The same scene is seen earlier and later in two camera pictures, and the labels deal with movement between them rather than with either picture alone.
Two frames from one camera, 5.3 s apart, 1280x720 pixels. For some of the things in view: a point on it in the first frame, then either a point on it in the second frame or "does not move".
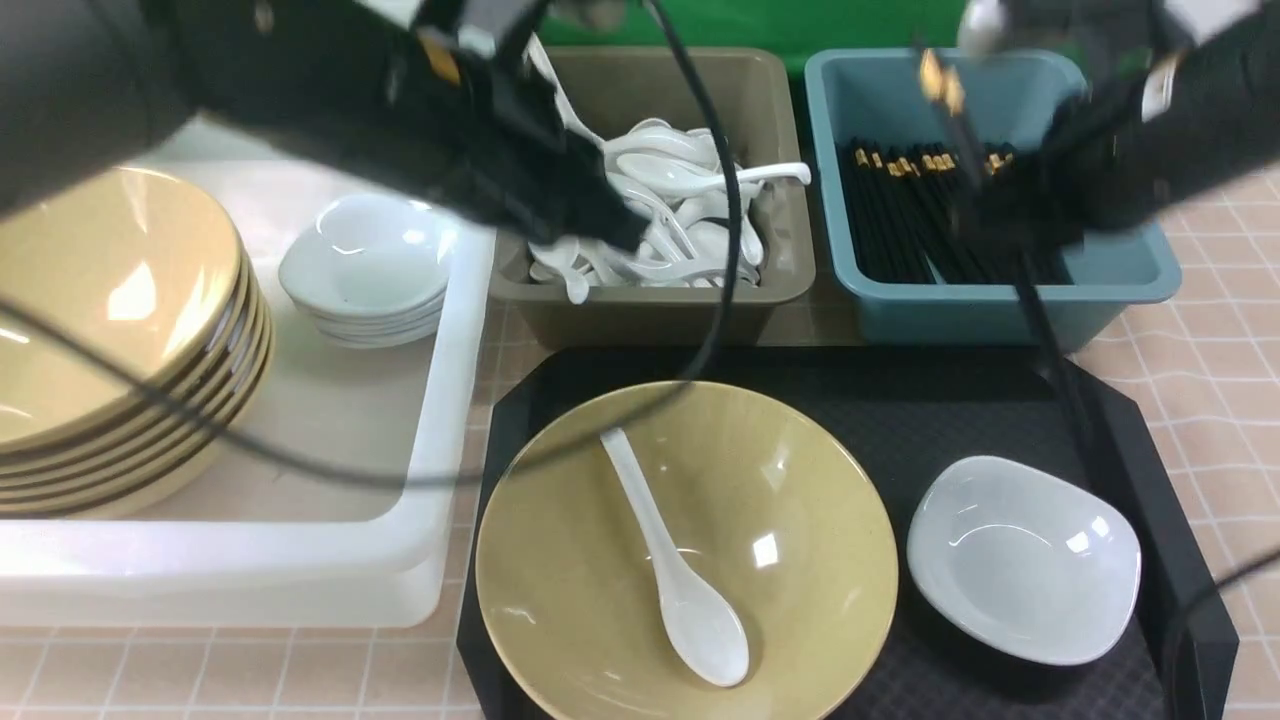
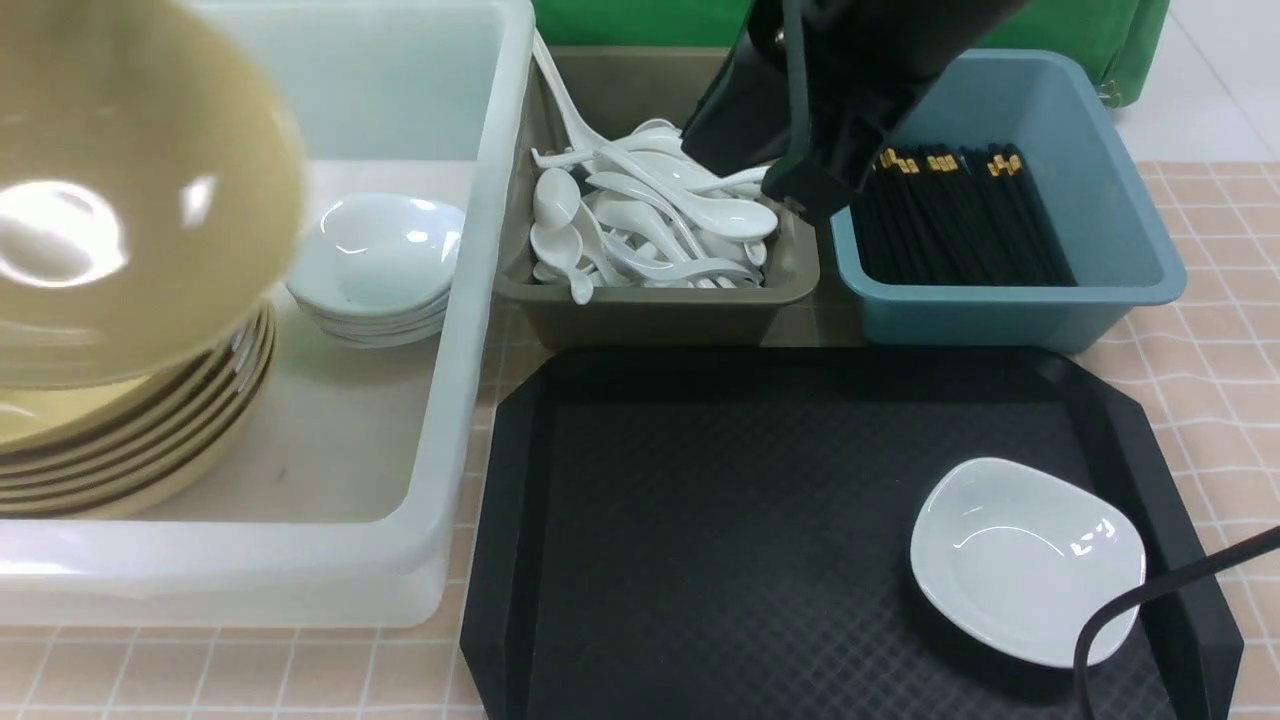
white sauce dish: (1033, 559) does not move
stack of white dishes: (371, 270) does not move
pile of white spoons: (670, 174) does not move
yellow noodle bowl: (726, 555) to (151, 184)
